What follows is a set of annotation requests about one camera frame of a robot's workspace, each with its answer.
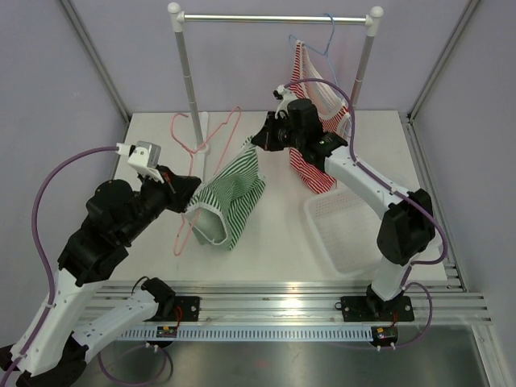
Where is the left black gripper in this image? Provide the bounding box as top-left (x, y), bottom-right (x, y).
top-left (119, 164), bottom-right (202, 244)

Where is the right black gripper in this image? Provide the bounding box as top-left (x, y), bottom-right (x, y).
top-left (253, 112), bottom-right (305, 152)

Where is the green striped tank top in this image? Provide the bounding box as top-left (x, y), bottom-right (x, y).
top-left (185, 138), bottom-right (266, 251)

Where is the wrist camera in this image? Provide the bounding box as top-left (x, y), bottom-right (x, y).
top-left (116, 141), bottom-right (164, 183)
top-left (273, 85), bottom-right (298, 119)

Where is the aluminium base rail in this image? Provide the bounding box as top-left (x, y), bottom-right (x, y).
top-left (76, 280), bottom-right (495, 330)

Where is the red striped tank top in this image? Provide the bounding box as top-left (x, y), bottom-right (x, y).
top-left (289, 40), bottom-right (351, 194)

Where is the white and silver clothes rack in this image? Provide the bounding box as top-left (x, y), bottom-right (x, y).
top-left (166, 2), bottom-right (385, 156)

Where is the white plastic basket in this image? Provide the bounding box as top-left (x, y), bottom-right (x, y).
top-left (304, 188), bottom-right (381, 278)

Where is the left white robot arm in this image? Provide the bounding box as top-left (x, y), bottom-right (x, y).
top-left (1, 166), bottom-right (201, 386)

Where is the pink wire hanger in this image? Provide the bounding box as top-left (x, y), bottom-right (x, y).
top-left (170, 106), bottom-right (242, 256)

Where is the blue wire hanger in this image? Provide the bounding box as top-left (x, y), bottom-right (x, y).
top-left (288, 13), bottom-right (355, 139)

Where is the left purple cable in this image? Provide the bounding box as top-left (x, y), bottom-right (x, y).
top-left (0, 144), bottom-right (122, 387)

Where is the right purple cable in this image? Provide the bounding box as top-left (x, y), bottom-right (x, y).
top-left (281, 78), bottom-right (449, 352)

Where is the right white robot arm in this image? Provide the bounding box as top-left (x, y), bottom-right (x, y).
top-left (251, 98), bottom-right (437, 319)

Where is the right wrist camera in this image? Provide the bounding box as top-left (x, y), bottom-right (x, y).
top-left (273, 85), bottom-right (298, 119)

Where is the purple cable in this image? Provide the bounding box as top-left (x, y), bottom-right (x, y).
top-left (0, 144), bottom-right (122, 387)
top-left (281, 78), bottom-right (449, 352)

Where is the white slotted cable duct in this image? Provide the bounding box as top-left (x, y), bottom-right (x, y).
top-left (119, 326), bottom-right (372, 342)

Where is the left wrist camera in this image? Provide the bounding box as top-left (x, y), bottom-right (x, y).
top-left (116, 141), bottom-right (164, 183)

